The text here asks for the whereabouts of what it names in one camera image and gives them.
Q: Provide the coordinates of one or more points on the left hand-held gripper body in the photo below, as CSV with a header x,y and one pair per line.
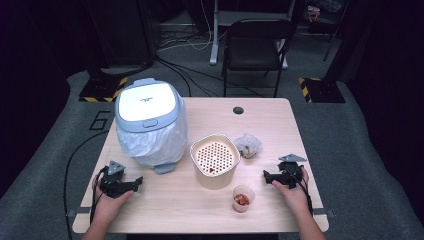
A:
x,y
111,181

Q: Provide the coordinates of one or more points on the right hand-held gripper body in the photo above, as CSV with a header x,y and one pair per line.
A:
x,y
290,173

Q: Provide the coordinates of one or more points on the person's left hand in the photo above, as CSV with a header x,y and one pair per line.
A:
x,y
110,205

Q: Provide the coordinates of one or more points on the person's right hand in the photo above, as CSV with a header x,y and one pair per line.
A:
x,y
293,198

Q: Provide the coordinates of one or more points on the crumpled clear plastic bag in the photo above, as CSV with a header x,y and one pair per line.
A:
x,y
248,146

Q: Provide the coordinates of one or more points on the red food scraps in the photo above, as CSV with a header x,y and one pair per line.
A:
x,y
241,199

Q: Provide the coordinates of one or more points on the white plastic trash bag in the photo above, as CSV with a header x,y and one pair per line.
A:
x,y
153,143

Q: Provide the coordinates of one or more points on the small pink cup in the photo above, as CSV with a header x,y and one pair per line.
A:
x,y
240,208

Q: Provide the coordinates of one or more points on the beige strainer container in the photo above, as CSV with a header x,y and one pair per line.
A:
x,y
215,180

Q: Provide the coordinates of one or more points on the small red food scrap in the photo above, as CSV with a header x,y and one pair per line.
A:
x,y
212,170

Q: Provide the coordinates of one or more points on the black stand base striped tape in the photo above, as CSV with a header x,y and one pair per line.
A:
x,y
325,90
100,90

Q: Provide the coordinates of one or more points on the black folding chair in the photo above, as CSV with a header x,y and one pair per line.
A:
x,y
256,50

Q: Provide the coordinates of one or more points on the grey table bracket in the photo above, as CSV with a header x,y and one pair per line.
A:
x,y
324,211
78,211

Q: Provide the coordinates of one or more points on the white desk frame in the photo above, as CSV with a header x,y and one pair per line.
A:
x,y
215,36

